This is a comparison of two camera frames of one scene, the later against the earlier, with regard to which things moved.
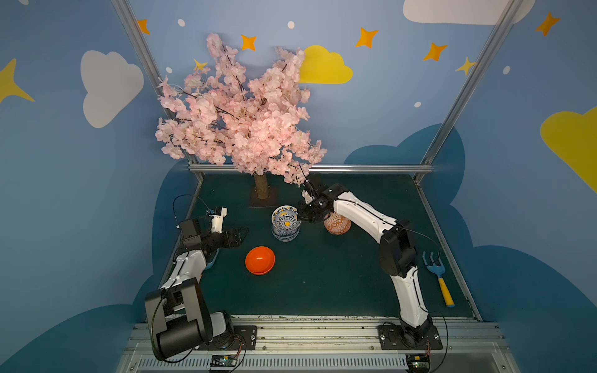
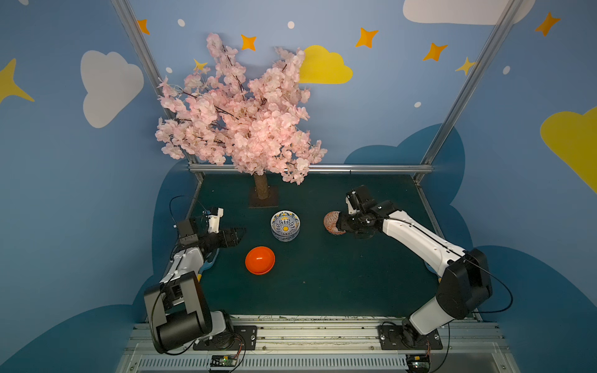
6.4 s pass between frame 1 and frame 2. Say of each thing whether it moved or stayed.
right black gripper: moved
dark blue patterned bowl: stayed
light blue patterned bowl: stayed
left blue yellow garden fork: stayed
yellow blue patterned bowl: moved
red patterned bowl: stayed
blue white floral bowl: moved
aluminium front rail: stayed
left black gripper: stayed
